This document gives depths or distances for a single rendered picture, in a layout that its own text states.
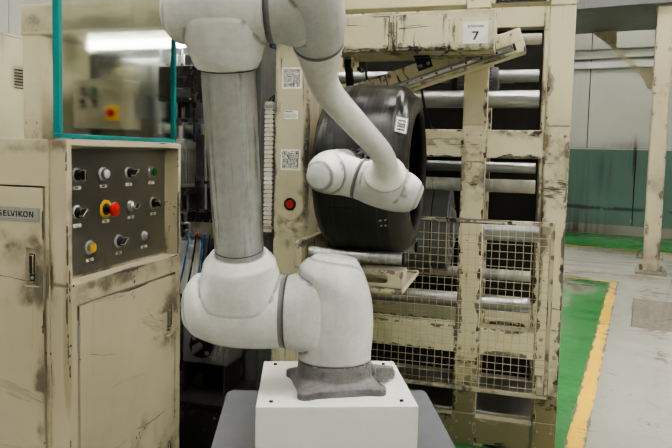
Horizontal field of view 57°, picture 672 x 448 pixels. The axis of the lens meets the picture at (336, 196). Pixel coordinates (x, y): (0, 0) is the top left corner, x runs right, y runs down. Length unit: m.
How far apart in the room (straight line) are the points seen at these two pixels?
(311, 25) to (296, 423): 0.73
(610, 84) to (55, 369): 10.39
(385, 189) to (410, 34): 1.06
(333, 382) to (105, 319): 0.78
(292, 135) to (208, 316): 1.07
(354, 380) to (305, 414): 0.13
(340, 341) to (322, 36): 0.59
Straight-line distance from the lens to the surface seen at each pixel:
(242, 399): 1.59
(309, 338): 1.27
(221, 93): 1.15
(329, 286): 1.24
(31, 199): 1.74
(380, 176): 1.46
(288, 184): 2.23
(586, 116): 11.33
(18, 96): 5.19
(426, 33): 2.41
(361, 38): 2.46
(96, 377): 1.85
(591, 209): 11.26
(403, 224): 2.01
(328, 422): 1.25
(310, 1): 1.08
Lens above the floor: 1.25
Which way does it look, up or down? 4 degrees down
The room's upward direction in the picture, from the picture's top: 1 degrees clockwise
